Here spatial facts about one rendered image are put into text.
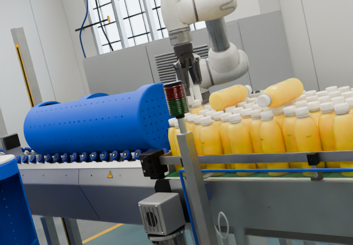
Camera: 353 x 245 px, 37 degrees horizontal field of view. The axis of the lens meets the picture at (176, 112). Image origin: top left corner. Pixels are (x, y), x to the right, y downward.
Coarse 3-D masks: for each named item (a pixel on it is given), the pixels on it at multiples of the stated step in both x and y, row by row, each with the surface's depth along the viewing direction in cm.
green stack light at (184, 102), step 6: (168, 102) 161; (174, 102) 160; (180, 102) 160; (186, 102) 162; (168, 108) 162; (174, 108) 160; (180, 108) 160; (186, 108) 161; (174, 114) 161; (180, 114) 160
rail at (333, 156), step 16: (160, 160) 197; (176, 160) 191; (208, 160) 181; (224, 160) 176; (240, 160) 172; (256, 160) 167; (272, 160) 163; (288, 160) 159; (304, 160) 156; (320, 160) 152; (336, 160) 149; (352, 160) 146
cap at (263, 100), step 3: (261, 96) 164; (264, 96) 164; (267, 96) 164; (258, 99) 165; (261, 99) 164; (264, 99) 164; (267, 99) 163; (258, 102) 165; (261, 102) 165; (264, 102) 164; (267, 102) 163; (261, 105) 165; (264, 105) 164; (267, 105) 165
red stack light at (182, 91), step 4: (180, 84) 160; (164, 88) 161; (168, 88) 160; (172, 88) 159; (176, 88) 159; (180, 88) 160; (164, 92) 161; (168, 92) 160; (172, 92) 159; (176, 92) 160; (180, 92) 160; (184, 92) 161; (168, 96) 160; (172, 96) 160; (176, 96) 160; (180, 96) 160; (184, 96) 161; (168, 100) 161
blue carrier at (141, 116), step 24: (96, 96) 247; (120, 96) 223; (144, 96) 213; (48, 120) 254; (72, 120) 240; (96, 120) 228; (120, 120) 217; (144, 120) 212; (48, 144) 259; (72, 144) 246; (96, 144) 235; (120, 144) 224; (144, 144) 215; (168, 144) 221
